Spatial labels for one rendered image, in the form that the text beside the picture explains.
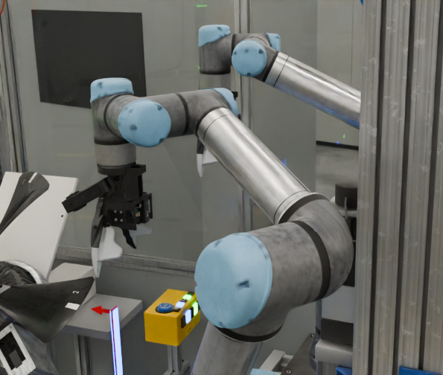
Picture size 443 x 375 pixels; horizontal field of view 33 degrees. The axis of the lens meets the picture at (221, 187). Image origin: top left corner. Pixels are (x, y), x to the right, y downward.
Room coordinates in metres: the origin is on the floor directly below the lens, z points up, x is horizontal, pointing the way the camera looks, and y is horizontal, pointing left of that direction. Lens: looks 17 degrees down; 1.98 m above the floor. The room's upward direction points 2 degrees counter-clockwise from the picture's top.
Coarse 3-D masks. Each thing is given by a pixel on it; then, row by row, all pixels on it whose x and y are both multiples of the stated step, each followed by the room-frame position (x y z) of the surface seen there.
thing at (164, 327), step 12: (156, 300) 1.90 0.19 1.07; (168, 300) 1.90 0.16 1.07; (192, 300) 1.90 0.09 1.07; (144, 312) 1.83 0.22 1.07; (156, 312) 1.82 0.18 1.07; (168, 312) 1.82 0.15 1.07; (180, 312) 1.82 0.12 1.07; (144, 324) 1.83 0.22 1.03; (156, 324) 1.81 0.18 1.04; (168, 324) 1.80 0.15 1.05; (180, 324) 1.81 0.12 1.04; (192, 324) 1.88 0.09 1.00; (156, 336) 1.81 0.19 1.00; (168, 336) 1.80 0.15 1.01; (180, 336) 1.81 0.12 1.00
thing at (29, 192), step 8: (24, 176) 1.98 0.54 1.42; (40, 176) 1.89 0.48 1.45; (24, 184) 1.93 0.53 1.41; (32, 184) 1.89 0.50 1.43; (40, 184) 1.85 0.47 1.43; (48, 184) 1.83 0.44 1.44; (16, 192) 1.95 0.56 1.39; (24, 192) 1.88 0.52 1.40; (32, 192) 1.85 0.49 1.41; (40, 192) 1.82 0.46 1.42; (16, 200) 1.88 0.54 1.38; (24, 200) 1.84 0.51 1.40; (32, 200) 1.81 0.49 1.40; (8, 208) 1.92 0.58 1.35; (16, 208) 1.83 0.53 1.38; (24, 208) 1.81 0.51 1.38; (8, 216) 1.84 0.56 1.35; (16, 216) 1.80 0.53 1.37; (0, 224) 1.85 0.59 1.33; (8, 224) 1.80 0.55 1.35; (0, 232) 1.80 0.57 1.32
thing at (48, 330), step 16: (16, 288) 1.75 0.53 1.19; (32, 288) 1.74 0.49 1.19; (48, 288) 1.73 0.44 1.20; (64, 288) 1.72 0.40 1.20; (80, 288) 1.70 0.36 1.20; (0, 304) 1.67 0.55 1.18; (16, 304) 1.66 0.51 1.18; (32, 304) 1.66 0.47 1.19; (48, 304) 1.65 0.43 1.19; (64, 304) 1.65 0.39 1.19; (80, 304) 1.64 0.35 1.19; (16, 320) 1.61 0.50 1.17; (32, 320) 1.61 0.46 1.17; (48, 320) 1.60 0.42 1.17; (64, 320) 1.60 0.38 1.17; (48, 336) 1.56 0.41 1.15
